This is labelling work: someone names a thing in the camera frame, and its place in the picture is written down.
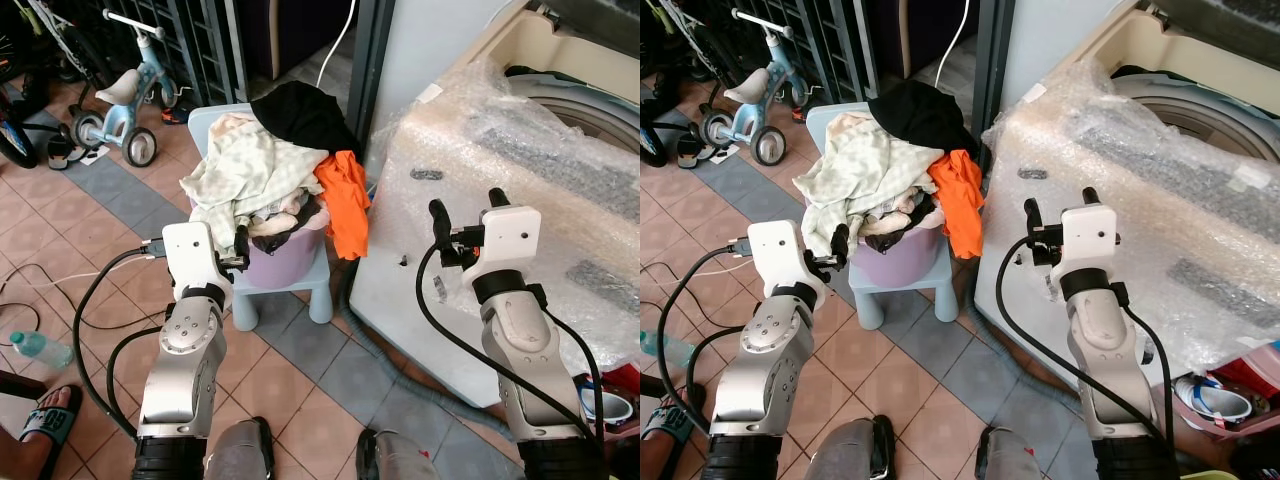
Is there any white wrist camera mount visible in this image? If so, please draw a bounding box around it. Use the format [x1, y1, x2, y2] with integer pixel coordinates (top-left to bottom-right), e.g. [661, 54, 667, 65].
[1060, 203, 1120, 281]
[747, 219, 814, 295]
[470, 205, 542, 281]
[161, 221, 225, 293]

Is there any light blue child tricycle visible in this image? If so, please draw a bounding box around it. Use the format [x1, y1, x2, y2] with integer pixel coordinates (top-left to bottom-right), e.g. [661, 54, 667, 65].
[700, 8, 813, 168]
[70, 10, 196, 169]

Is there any grey right robot leg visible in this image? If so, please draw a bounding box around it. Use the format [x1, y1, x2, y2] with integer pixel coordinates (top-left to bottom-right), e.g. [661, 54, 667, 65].
[975, 425, 1061, 480]
[355, 428, 441, 480]

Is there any black bicycle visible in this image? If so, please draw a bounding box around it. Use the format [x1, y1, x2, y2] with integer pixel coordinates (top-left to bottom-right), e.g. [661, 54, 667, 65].
[0, 0, 101, 169]
[640, 0, 723, 167]

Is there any clear bubble wrap sheet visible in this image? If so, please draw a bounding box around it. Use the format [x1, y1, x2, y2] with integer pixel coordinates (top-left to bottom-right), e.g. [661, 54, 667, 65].
[980, 58, 1280, 376]
[365, 55, 641, 376]

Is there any thin black floor cable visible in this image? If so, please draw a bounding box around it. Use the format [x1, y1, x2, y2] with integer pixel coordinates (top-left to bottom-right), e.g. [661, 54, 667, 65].
[0, 262, 166, 336]
[640, 260, 751, 303]

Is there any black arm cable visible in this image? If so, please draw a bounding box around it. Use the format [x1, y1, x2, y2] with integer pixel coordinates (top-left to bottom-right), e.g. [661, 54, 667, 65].
[652, 240, 761, 441]
[995, 235, 1177, 446]
[72, 240, 176, 441]
[414, 243, 607, 446]

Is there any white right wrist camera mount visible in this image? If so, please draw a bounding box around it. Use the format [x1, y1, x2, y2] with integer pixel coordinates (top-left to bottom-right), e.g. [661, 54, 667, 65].
[470, 205, 542, 281]
[1060, 203, 1120, 281]

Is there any grey robot leg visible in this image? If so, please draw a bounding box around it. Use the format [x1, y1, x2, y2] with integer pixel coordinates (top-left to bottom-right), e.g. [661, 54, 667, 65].
[975, 425, 1061, 480]
[355, 428, 441, 480]
[205, 418, 276, 480]
[805, 415, 896, 480]

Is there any white bowl with blue rim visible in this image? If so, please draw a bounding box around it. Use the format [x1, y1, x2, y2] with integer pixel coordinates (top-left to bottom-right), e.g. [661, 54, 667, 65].
[578, 390, 637, 427]
[1175, 375, 1257, 427]

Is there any light blue child chair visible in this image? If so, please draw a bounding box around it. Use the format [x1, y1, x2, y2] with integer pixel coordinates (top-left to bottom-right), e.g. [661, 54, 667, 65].
[805, 102, 957, 332]
[187, 105, 336, 332]

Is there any person's bare foot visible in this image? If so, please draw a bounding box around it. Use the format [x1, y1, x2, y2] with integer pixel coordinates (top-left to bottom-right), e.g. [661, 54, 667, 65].
[0, 385, 81, 480]
[640, 395, 706, 480]

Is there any clear plastic water bottle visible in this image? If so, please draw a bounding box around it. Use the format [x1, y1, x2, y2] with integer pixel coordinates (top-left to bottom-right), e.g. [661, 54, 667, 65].
[640, 330, 697, 369]
[10, 330, 76, 371]

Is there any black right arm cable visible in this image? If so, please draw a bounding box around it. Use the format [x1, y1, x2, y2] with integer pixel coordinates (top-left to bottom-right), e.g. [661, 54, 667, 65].
[995, 235, 1177, 446]
[414, 243, 607, 446]

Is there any dark metal door post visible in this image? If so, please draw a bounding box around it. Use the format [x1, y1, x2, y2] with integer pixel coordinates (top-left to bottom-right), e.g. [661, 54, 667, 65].
[345, 0, 397, 171]
[972, 0, 1017, 141]

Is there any white power cable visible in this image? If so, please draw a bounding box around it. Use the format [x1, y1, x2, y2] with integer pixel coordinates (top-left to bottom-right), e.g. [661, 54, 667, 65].
[315, 0, 359, 91]
[935, 0, 973, 87]

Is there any black slide sandal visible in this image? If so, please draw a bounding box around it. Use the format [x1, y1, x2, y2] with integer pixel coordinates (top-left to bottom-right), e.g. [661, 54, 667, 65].
[18, 385, 84, 473]
[642, 395, 707, 473]

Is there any cream spotted cloth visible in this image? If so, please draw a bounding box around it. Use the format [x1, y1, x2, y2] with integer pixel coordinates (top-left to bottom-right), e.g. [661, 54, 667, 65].
[250, 195, 327, 241]
[860, 195, 942, 241]

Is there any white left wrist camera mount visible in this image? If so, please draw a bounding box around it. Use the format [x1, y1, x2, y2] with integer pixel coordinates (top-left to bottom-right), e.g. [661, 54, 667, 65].
[161, 221, 225, 293]
[747, 219, 814, 295]

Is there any black garment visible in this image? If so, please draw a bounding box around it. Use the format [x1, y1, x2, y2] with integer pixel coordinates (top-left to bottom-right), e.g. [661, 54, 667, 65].
[867, 78, 986, 161]
[250, 80, 364, 161]

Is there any black metal gate grille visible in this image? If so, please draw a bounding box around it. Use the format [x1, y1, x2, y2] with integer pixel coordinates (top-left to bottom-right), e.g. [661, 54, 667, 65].
[800, 0, 881, 101]
[165, 0, 251, 106]

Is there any orange garment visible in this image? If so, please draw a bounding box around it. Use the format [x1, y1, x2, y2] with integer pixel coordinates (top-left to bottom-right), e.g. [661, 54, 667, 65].
[927, 150, 987, 261]
[314, 150, 373, 261]

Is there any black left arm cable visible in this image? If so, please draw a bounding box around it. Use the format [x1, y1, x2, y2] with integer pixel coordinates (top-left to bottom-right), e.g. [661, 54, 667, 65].
[72, 240, 176, 441]
[652, 240, 761, 441]

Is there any grey left robot leg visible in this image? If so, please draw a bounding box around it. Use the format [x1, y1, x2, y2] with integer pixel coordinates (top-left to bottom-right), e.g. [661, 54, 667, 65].
[205, 418, 276, 480]
[805, 415, 896, 480]

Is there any green checked cloth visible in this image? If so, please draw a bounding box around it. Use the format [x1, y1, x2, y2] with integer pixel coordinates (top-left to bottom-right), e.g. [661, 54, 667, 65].
[180, 118, 331, 257]
[793, 115, 946, 259]

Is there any black shoe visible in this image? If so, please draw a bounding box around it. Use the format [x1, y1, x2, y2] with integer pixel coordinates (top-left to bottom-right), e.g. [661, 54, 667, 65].
[42, 130, 74, 171]
[675, 128, 713, 169]

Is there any white top-load washing machine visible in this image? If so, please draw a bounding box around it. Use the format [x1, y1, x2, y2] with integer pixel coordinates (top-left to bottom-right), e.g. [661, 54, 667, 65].
[975, 0, 1280, 393]
[350, 0, 641, 406]

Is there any purple plastic laundry basket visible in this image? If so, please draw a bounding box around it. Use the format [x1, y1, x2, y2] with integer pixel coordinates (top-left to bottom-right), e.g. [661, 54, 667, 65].
[232, 215, 327, 289]
[848, 225, 942, 289]

